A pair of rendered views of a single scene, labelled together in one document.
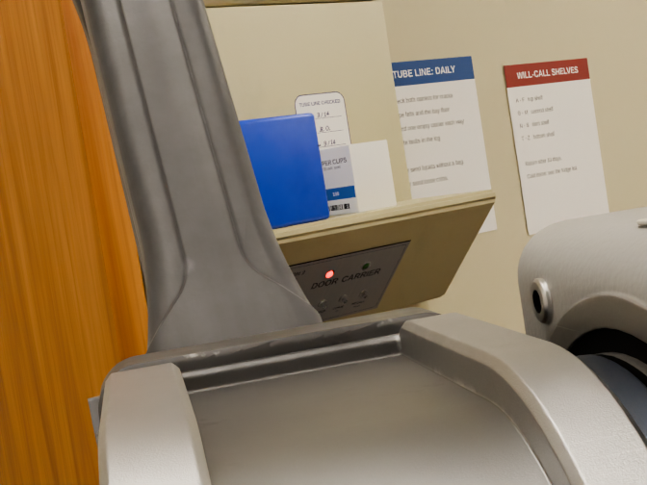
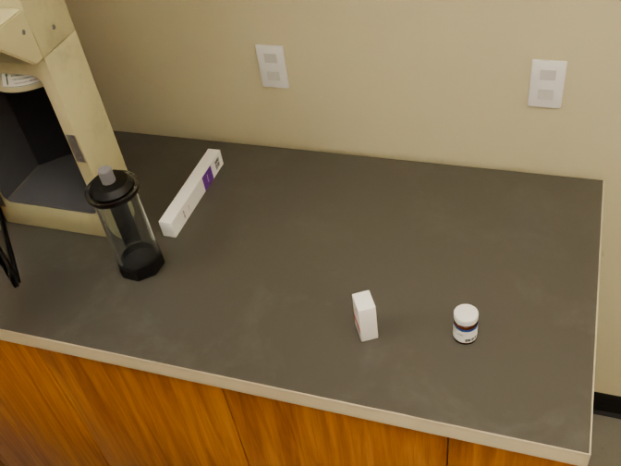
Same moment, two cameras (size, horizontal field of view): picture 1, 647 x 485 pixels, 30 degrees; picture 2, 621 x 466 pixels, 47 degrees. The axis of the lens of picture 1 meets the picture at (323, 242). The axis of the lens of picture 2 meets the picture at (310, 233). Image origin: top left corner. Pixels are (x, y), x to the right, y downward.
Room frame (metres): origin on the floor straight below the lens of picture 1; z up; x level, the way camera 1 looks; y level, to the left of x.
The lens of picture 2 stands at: (1.03, -1.40, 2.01)
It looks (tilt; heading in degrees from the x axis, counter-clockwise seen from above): 43 degrees down; 63
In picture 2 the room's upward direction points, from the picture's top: 9 degrees counter-clockwise
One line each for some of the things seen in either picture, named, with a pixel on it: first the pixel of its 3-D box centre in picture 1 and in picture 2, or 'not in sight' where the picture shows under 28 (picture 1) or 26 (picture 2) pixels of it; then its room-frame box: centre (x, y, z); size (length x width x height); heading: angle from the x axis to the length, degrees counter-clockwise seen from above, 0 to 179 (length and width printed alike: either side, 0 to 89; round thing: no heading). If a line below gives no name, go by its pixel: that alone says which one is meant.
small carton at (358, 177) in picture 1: (353, 178); not in sight; (1.09, -0.04, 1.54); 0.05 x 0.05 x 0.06; 44
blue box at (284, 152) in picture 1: (241, 178); not in sight; (1.02, 0.06, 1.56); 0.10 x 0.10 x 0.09; 38
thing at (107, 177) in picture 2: not in sight; (109, 181); (1.22, -0.21, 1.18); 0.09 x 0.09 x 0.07
